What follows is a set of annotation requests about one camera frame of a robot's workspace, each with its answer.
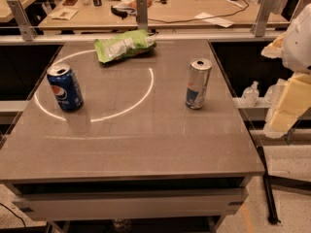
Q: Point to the white paper sheet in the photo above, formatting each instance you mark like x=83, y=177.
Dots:
x=214, y=20

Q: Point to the clear sanitizer bottle left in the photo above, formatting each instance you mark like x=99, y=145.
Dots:
x=250, y=95

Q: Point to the black table leg bar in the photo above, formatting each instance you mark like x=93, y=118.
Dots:
x=272, y=212

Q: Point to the middle metal bracket post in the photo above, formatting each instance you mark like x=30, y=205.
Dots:
x=142, y=14

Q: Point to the green rice chip bag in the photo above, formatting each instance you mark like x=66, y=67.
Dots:
x=128, y=44

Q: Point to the silver Red Bull can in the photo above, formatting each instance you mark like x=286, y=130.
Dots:
x=199, y=73

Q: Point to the wooden background desk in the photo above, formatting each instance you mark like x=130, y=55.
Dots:
x=175, y=14

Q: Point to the white note card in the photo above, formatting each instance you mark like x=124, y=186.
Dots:
x=63, y=14

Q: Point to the left metal bracket post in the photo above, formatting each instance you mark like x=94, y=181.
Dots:
x=26, y=30

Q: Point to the clear sanitizer bottle right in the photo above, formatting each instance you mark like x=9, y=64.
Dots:
x=271, y=93

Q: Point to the metal bracket post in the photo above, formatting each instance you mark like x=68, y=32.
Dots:
x=258, y=29
x=142, y=14
x=26, y=30

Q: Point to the blue Pepsi can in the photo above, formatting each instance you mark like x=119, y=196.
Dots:
x=65, y=87

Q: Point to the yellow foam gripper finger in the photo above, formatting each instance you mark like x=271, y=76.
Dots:
x=274, y=49
x=290, y=100

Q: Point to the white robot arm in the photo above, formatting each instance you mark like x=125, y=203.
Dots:
x=296, y=49

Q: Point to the clear sanitizer bottle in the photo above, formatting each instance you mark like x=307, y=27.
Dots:
x=250, y=95
x=271, y=93

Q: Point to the right metal bracket post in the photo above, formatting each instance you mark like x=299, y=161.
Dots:
x=258, y=29

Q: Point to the black sunglasses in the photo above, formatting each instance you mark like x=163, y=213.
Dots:
x=118, y=13

